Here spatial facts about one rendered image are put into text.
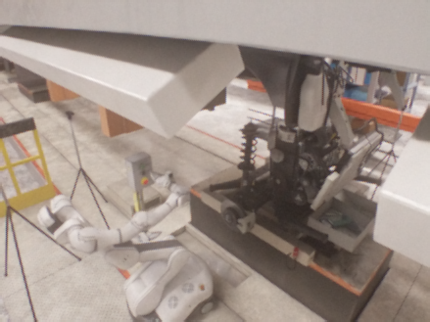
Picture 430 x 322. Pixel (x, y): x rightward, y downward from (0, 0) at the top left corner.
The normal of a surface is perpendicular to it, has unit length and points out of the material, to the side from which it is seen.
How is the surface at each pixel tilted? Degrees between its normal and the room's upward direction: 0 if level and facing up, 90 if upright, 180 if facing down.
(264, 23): 90
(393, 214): 117
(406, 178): 27
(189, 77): 90
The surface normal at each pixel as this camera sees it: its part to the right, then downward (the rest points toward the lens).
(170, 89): 0.69, 0.34
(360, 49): -0.72, 0.33
